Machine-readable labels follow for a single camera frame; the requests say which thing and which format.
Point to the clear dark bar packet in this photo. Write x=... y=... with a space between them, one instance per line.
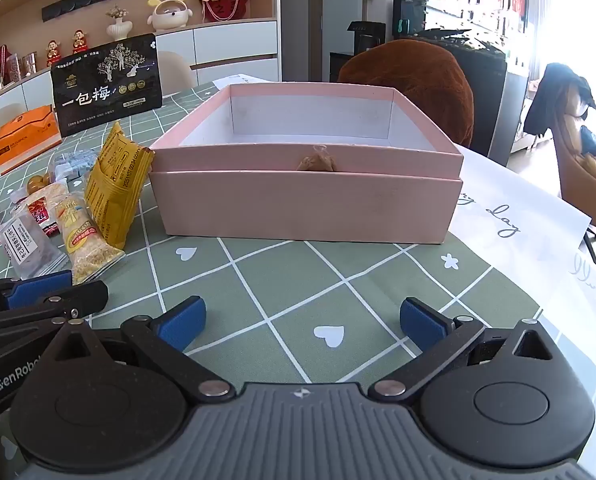
x=30 y=250

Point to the red gold figurine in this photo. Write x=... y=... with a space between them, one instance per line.
x=80 y=42
x=53 y=55

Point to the dark jacket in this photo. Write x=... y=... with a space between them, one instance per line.
x=557 y=95

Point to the black fish tank cabinet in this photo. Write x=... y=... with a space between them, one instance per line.
x=477 y=90

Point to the orange paper box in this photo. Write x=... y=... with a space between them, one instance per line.
x=25 y=135

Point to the white sideboard cabinet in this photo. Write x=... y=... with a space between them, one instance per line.
x=228 y=45

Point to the black tree-print snack bag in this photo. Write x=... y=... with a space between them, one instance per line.
x=105 y=90

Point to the white script paper sheet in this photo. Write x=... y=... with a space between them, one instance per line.
x=577 y=320

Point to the tan lounge chair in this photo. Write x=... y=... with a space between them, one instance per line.
x=572 y=170

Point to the puffed rice bar packet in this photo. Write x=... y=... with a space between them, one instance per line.
x=85 y=240

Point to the glass jar red contents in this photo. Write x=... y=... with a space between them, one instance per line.
x=12 y=67

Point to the white rabbit figurine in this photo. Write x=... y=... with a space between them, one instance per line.
x=168 y=12

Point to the white vase with flowers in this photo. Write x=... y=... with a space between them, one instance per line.
x=118 y=27

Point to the clear glass jar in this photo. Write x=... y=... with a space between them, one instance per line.
x=30 y=65

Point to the blue candy cube packet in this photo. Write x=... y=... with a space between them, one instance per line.
x=78 y=165

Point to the white script table runner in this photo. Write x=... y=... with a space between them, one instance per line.
x=507 y=195

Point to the black wall rack strip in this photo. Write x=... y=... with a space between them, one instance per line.
x=83 y=2

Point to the packet of golden balls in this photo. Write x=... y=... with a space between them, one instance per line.
x=38 y=183

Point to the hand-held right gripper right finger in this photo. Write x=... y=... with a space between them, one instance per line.
x=420 y=324

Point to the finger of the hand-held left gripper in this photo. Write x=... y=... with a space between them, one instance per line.
x=38 y=287
x=78 y=297

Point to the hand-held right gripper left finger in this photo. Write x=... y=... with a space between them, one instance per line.
x=183 y=322

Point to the grey curtain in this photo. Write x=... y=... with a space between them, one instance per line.
x=540 y=20

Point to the pink cardboard box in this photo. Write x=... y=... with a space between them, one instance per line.
x=303 y=205

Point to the yellow snack packet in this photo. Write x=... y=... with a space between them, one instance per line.
x=115 y=185

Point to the black floor appliance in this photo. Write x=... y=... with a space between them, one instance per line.
x=365 y=37

